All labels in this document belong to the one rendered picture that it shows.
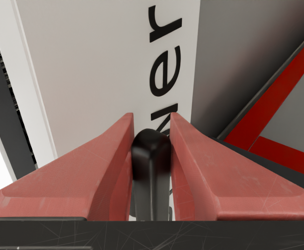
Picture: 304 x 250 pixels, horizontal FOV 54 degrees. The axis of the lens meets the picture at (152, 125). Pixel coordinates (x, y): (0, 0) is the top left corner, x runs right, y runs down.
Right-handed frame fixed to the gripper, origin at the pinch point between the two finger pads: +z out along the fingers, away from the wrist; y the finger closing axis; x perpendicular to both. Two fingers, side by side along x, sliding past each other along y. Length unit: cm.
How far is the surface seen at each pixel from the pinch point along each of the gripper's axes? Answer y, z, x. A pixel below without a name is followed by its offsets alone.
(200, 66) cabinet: -4.7, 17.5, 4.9
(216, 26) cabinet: -6.2, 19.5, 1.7
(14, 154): 6.9, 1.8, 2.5
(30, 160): 6.5, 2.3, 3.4
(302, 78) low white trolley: -22.9, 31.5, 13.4
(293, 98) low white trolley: -19.4, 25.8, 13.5
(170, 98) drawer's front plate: -1.1, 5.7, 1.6
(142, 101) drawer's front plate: 0.5, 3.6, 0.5
